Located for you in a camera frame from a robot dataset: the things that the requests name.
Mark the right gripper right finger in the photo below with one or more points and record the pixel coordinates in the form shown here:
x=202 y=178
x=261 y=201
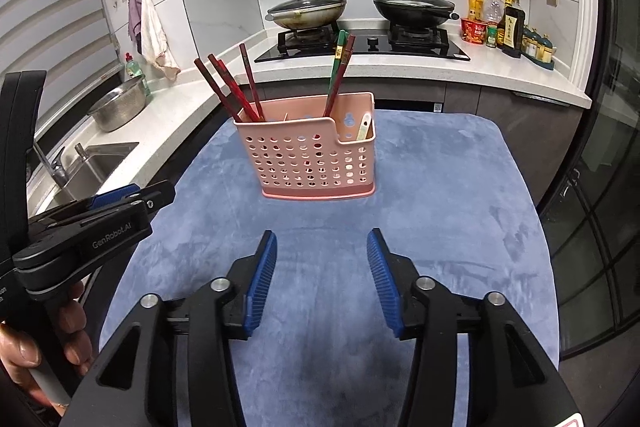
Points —
x=513 y=382

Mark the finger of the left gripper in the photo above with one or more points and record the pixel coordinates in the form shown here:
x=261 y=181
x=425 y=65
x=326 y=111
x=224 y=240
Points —
x=116 y=195
x=157 y=195

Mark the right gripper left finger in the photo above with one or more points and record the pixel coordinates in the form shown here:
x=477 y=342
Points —
x=134 y=381

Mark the dark red chopstick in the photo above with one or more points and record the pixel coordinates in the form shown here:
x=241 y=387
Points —
x=212 y=83

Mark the bright red chopstick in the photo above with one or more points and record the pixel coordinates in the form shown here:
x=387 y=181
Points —
x=223 y=72

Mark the maroon chopstick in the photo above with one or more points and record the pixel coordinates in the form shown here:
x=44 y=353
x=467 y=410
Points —
x=336 y=83
x=251 y=81

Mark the white ceramic spoon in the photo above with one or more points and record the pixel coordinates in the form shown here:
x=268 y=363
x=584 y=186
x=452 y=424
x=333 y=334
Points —
x=364 y=126

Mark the green chopstick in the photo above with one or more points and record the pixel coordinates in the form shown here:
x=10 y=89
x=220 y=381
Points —
x=340 y=42

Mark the stainless steel sink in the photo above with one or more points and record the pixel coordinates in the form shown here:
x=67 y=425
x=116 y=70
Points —
x=76 y=178

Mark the steel sink faucet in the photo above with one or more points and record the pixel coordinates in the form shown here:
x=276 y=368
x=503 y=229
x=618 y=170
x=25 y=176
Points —
x=52 y=164

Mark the stainless steel bowl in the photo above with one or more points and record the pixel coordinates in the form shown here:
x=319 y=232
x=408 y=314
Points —
x=120 y=105

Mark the green dish soap bottle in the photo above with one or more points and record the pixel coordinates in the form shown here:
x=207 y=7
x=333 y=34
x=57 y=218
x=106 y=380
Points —
x=135 y=72

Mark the pink perforated utensil basket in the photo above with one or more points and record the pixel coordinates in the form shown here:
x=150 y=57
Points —
x=299 y=154

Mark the white hanging towel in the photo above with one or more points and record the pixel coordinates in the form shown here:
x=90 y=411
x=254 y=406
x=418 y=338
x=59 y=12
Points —
x=154 y=43

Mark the blue plush table mat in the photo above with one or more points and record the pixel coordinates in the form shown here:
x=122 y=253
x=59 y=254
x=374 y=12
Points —
x=448 y=196

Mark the purple hanging cloth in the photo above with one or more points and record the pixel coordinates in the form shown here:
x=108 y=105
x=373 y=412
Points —
x=134 y=23

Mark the wok with glass lid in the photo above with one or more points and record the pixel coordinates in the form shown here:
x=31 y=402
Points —
x=306 y=14

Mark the black gas stove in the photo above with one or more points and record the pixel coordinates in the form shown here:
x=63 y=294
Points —
x=431 y=42

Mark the black pan with lid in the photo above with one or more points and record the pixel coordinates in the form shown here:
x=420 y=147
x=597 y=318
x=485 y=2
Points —
x=417 y=13

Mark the spice jar rack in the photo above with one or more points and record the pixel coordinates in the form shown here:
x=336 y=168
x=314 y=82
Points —
x=537 y=48

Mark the red instant noodle cup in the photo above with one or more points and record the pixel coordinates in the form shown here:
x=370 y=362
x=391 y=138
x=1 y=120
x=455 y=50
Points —
x=473 y=31

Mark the small green label bottle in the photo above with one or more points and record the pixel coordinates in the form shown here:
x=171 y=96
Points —
x=491 y=36

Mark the dark soy sauce bottle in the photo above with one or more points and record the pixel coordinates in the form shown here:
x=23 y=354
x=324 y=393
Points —
x=513 y=23

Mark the clear plastic bottle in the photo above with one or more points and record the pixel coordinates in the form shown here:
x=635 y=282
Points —
x=493 y=12

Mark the yellow seasoning bag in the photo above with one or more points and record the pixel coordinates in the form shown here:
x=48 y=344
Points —
x=475 y=9

